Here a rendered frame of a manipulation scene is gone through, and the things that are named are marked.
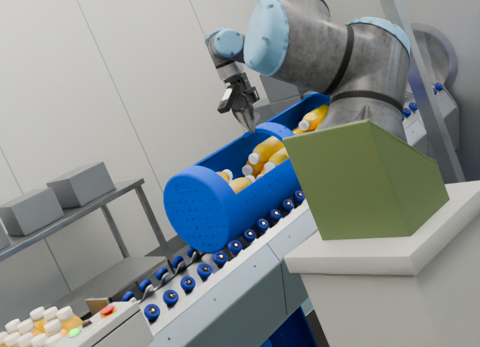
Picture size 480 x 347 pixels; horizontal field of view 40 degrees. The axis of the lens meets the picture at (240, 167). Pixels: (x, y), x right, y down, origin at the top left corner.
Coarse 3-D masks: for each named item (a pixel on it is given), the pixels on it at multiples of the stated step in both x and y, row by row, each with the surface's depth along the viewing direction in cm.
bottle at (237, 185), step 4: (236, 180) 216; (240, 180) 216; (244, 180) 217; (248, 180) 218; (232, 184) 214; (236, 184) 214; (240, 184) 215; (244, 184) 215; (248, 184) 217; (232, 188) 212; (236, 188) 213; (240, 188) 214; (236, 192) 212
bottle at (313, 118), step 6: (318, 108) 263; (324, 108) 264; (306, 114) 259; (312, 114) 258; (318, 114) 259; (324, 114) 261; (306, 120) 256; (312, 120) 256; (318, 120) 258; (312, 126) 257
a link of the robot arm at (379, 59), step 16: (352, 32) 131; (368, 32) 133; (384, 32) 133; (400, 32) 134; (352, 48) 129; (368, 48) 130; (384, 48) 131; (400, 48) 133; (352, 64) 129; (368, 64) 130; (384, 64) 130; (400, 64) 132; (336, 80) 130; (352, 80) 130; (368, 80) 129; (384, 80) 129; (400, 80) 132; (400, 96) 131
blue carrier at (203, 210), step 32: (320, 96) 268; (256, 128) 235; (288, 128) 270; (224, 160) 239; (288, 160) 224; (192, 192) 206; (224, 192) 201; (256, 192) 211; (288, 192) 227; (192, 224) 212; (224, 224) 203
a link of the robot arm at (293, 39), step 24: (264, 0) 130; (288, 0) 132; (312, 0) 133; (264, 24) 127; (288, 24) 126; (312, 24) 128; (336, 24) 131; (264, 48) 127; (288, 48) 126; (312, 48) 127; (336, 48) 128; (264, 72) 132; (288, 72) 130; (312, 72) 129; (336, 72) 129
